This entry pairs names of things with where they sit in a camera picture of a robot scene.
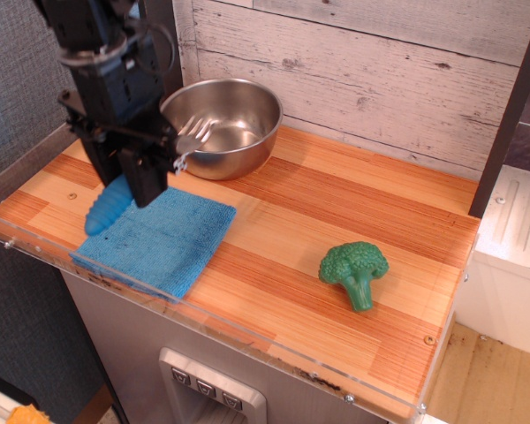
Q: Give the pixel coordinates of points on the green toy broccoli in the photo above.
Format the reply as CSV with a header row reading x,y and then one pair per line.
x,y
354,266

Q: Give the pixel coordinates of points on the blue knitted napkin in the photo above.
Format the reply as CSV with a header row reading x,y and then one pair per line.
x,y
165,245

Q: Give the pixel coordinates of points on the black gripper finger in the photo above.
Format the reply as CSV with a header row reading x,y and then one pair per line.
x,y
146,177
103,156

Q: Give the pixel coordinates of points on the clear acrylic table guard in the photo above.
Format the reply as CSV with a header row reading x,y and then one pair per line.
x,y
314,290

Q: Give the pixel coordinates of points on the stainless steel bowl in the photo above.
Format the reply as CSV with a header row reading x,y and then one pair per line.
x,y
243,119

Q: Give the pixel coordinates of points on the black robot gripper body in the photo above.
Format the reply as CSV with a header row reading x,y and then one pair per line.
x,y
118,92

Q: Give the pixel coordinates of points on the silver toy fridge cabinet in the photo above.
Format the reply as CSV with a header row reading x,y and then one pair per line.
x,y
129,337

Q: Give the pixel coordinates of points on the white toy sink unit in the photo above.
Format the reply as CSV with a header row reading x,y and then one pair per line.
x,y
494,297

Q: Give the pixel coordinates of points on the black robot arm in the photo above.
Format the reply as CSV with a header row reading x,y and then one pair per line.
x,y
94,25

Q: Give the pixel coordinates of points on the fork with blue handle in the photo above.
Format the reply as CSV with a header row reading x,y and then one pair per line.
x,y
106,207

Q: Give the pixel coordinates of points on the orange object bottom left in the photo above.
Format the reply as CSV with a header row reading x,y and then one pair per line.
x,y
27,414

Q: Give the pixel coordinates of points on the grey water dispenser panel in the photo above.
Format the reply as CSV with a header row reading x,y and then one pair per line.
x,y
199,394

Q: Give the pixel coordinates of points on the dark wooden post right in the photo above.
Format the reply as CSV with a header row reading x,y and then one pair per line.
x,y
504,135

